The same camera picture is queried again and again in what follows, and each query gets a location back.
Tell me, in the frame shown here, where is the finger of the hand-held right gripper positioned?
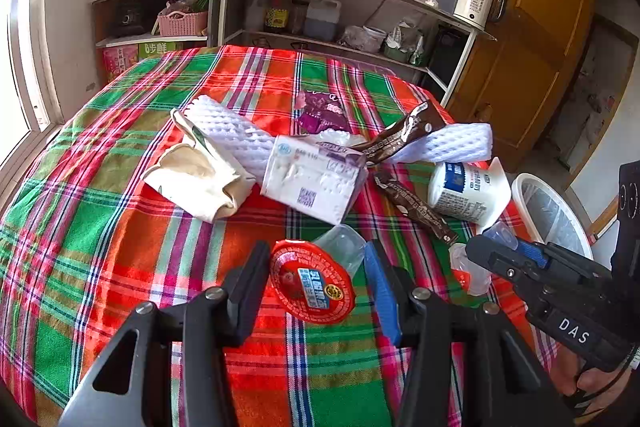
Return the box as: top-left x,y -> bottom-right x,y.
465,234 -> 552,309
516,238 -> 568,270

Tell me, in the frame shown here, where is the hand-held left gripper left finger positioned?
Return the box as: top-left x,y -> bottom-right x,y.
57,241 -> 273,427

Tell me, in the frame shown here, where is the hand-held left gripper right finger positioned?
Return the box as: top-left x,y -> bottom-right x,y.
364,238 -> 576,427

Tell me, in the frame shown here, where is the small clear plastic cup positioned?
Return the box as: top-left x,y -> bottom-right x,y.
449,222 -> 519,298

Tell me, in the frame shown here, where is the red-lid clear plastic cup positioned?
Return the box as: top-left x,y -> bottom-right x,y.
270,224 -> 368,325

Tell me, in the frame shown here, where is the white round trash bin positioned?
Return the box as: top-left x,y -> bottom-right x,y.
511,173 -> 596,262

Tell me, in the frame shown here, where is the white tissue pack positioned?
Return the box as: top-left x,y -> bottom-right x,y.
260,134 -> 368,225

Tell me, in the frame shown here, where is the white foam net sleeve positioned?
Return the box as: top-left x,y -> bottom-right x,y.
182,94 -> 281,180
395,122 -> 493,164

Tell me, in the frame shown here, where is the person's right hand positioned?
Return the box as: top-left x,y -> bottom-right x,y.
551,347 -> 635,412

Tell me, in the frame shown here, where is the white yogurt cup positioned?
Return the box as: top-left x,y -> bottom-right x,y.
427,157 -> 512,228

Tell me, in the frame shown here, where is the brown coffee stick wrapper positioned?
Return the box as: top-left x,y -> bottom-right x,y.
375,172 -> 460,244
350,101 -> 448,165

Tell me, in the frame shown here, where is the beige cloth bag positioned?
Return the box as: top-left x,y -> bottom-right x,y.
142,108 -> 256,224

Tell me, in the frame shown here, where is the red green plaid tablecloth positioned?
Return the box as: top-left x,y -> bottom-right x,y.
0,44 -> 561,427

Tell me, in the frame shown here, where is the crumpled white tissue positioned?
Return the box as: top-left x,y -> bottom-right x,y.
320,129 -> 368,150

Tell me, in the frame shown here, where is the purple snack wrapper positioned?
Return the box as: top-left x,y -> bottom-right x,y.
295,89 -> 351,135

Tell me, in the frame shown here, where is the wooden door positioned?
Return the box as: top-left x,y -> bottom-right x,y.
445,0 -> 616,172

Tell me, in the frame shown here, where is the green cardboard box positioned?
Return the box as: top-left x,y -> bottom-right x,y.
137,41 -> 183,60

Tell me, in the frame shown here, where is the crumpled clear plastic bag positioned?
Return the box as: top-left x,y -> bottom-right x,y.
340,25 -> 387,52

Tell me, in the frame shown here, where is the pink cardboard box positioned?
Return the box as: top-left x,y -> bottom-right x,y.
102,44 -> 140,82

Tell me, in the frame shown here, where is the white electric kettle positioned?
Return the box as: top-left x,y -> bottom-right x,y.
453,0 -> 508,32

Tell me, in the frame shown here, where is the dark glass jar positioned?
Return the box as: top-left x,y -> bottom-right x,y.
291,0 -> 308,35

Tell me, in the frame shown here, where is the pink plastic basket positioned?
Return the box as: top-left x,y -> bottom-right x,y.
152,9 -> 209,36

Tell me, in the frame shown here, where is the red-cap sauce bottle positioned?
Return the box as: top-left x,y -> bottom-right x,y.
265,0 -> 291,32

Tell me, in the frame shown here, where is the tall clear plastic bottle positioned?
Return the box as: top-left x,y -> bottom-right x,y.
248,0 -> 267,32

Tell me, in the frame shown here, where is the clear plastic oil jug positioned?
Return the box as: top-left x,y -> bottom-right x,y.
304,0 -> 342,42

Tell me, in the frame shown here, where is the small black appliance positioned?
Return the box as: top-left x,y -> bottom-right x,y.
111,2 -> 151,38

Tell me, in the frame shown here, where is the white window frame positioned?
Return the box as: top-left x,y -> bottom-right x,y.
0,0 -> 66,168

